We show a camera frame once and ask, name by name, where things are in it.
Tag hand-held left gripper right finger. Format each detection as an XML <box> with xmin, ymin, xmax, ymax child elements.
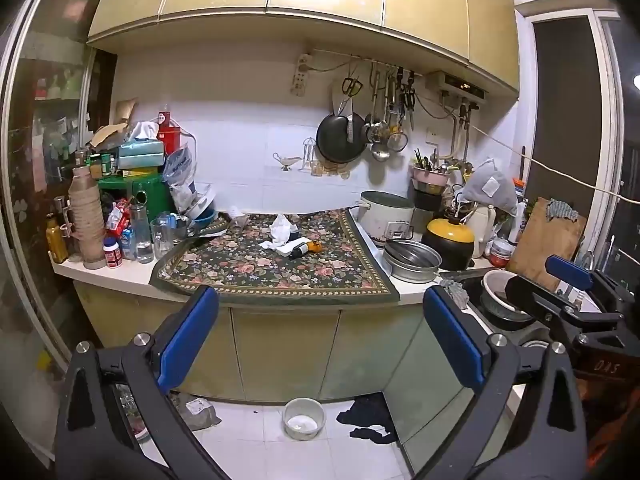
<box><xmin>422</xmin><ymin>285</ymin><xmax>588</xmax><ymax>480</ymax></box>

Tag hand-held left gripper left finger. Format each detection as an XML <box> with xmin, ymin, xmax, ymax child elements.
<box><xmin>55</xmin><ymin>285</ymin><xmax>232</xmax><ymax>480</ymax></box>

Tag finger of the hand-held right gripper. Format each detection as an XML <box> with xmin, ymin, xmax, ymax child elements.
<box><xmin>505</xmin><ymin>275</ymin><xmax>585</xmax><ymax>325</ymax></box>
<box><xmin>545</xmin><ymin>255</ymin><xmax>626</xmax><ymax>312</ymax></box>

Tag grey scouring cloth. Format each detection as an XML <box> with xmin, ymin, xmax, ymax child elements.
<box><xmin>440</xmin><ymin>280</ymin><xmax>469</xmax><ymax>309</ymax></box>

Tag wooden cutting board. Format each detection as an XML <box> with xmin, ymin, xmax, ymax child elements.
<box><xmin>506</xmin><ymin>197</ymin><xmax>589</xmax><ymax>294</ymax></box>

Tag white sink bowl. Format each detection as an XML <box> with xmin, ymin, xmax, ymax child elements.
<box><xmin>481</xmin><ymin>269</ymin><xmax>534</xmax><ymax>319</ymax></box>

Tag grey dishcloth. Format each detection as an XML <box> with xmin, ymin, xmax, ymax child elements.
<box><xmin>545</xmin><ymin>199</ymin><xmax>579</xmax><ymax>222</ymax></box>

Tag steel basin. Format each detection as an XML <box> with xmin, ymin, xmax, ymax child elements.
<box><xmin>382</xmin><ymin>239</ymin><xmax>444</xmax><ymax>284</ymax></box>

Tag black pot with yellow lid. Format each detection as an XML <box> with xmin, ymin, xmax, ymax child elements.
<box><xmin>421</xmin><ymin>217</ymin><xmax>476</xmax><ymax>272</ymax></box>

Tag white kettle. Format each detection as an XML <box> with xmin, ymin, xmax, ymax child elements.
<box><xmin>467</xmin><ymin>202</ymin><xmax>499</xmax><ymax>259</ymax></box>

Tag floral green table cloth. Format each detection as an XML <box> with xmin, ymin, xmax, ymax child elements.
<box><xmin>149</xmin><ymin>208</ymin><xmax>402</xmax><ymax>307</ymax></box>

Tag clear drinking glass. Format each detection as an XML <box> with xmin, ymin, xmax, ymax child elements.
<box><xmin>151</xmin><ymin>217</ymin><xmax>176</xmax><ymax>260</ymax></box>

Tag cream base cabinets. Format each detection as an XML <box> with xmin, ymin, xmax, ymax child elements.
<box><xmin>72</xmin><ymin>280</ymin><xmax>481</xmax><ymax>407</ymax></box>

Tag white bottle with red label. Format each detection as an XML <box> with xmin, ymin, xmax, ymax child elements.
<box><xmin>103</xmin><ymin>237</ymin><xmax>123</xmax><ymax>270</ymax></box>

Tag clear tall bottle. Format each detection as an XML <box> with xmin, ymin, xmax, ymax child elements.
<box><xmin>131</xmin><ymin>191</ymin><xmax>155</xmax><ymax>265</ymax></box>

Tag grey cloth bag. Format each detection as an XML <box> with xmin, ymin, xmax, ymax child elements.
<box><xmin>460</xmin><ymin>159</ymin><xmax>519</xmax><ymax>219</ymax></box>

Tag dark cloth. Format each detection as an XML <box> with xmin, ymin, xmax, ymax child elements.
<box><xmin>336</xmin><ymin>394</ymin><xmax>399</xmax><ymax>445</ymax></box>

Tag white plate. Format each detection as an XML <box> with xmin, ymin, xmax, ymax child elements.
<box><xmin>187</xmin><ymin>185</ymin><xmax>217</xmax><ymax>221</ymax></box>

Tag red snack packets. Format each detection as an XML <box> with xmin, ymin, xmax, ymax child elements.
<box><xmin>105</xmin><ymin>199</ymin><xmax>134</xmax><ymax>241</ymax></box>

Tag white rice cooker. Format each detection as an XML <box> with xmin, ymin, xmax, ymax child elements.
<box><xmin>356</xmin><ymin>191</ymin><xmax>417</xmax><ymax>249</ymax></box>

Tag green box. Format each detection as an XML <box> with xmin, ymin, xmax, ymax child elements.
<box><xmin>98</xmin><ymin>167</ymin><xmax>176</xmax><ymax>217</ymax></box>

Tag clear bag of white powder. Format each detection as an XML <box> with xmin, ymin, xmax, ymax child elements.
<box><xmin>162</xmin><ymin>142</ymin><xmax>199</xmax><ymax>212</ymax></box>

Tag stack of brown cups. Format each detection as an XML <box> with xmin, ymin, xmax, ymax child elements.
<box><xmin>68</xmin><ymin>165</ymin><xmax>107</xmax><ymax>270</ymax></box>

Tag pink utensil holder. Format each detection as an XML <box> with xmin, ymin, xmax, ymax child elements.
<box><xmin>411</xmin><ymin>147</ymin><xmax>454</xmax><ymax>196</ymax></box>

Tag yellow oil bottle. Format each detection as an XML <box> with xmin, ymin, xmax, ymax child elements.
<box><xmin>46</xmin><ymin>213</ymin><xmax>69</xmax><ymax>265</ymax></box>

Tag dark window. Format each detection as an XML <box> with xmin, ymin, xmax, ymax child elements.
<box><xmin>530</xmin><ymin>15</ymin><xmax>622</xmax><ymax>211</ymax></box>

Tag teal tissue box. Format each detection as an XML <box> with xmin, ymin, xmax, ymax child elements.
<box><xmin>117</xmin><ymin>121</ymin><xmax>166</xmax><ymax>171</ymax></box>

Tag green-lidded spice jars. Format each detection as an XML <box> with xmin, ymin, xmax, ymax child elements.
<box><xmin>89</xmin><ymin>152</ymin><xmax>119</xmax><ymax>179</ymax></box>

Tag steel ladle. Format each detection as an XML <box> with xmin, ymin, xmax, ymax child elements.
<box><xmin>371</xmin><ymin>72</ymin><xmax>392</xmax><ymax>162</ymax></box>

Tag red carton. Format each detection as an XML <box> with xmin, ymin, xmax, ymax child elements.
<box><xmin>157</xmin><ymin>105</ymin><xmax>181</xmax><ymax>156</ymax></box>

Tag steel strainer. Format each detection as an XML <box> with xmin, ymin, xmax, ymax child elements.
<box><xmin>387</xmin><ymin>80</ymin><xmax>409</xmax><ymax>154</ymax></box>

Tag brown cardboard pieces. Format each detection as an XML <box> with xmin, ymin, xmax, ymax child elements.
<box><xmin>90</xmin><ymin>97</ymin><xmax>139</xmax><ymax>149</ymax></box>

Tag black frying pan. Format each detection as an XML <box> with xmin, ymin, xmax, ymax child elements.
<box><xmin>316</xmin><ymin>112</ymin><xmax>370</xmax><ymax>165</ymax></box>

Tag glass-door cabinet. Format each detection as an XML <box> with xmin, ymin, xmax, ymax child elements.
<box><xmin>0</xmin><ymin>0</ymin><xmax>117</xmax><ymax>366</ymax></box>

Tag white power strip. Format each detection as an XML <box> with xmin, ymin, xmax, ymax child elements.
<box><xmin>291</xmin><ymin>54</ymin><xmax>314</xmax><ymax>97</ymax></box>

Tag tan rope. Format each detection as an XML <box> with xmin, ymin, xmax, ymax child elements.
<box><xmin>470</xmin><ymin>125</ymin><xmax>640</xmax><ymax>202</ymax></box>

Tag gravy boat wall sticker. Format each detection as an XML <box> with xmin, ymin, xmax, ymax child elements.
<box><xmin>272</xmin><ymin>152</ymin><xmax>303</xmax><ymax>172</ymax></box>

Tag grey wall appliance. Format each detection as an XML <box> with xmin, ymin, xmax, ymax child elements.
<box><xmin>425</xmin><ymin>71</ymin><xmax>490</xmax><ymax>104</ymax></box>

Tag black-handled hanging tools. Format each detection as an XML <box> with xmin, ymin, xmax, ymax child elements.
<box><xmin>395</xmin><ymin>67</ymin><xmax>419</xmax><ymax>131</ymax></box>

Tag yellow-handled scissors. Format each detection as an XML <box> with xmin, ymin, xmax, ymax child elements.
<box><xmin>336</xmin><ymin>76</ymin><xmax>364</xmax><ymax>116</ymax></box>

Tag cream wall cabinets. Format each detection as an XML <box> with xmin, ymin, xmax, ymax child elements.
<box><xmin>86</xmin><ymin>0</ymin><xmax>522</xmax><ymax>97</ymax></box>

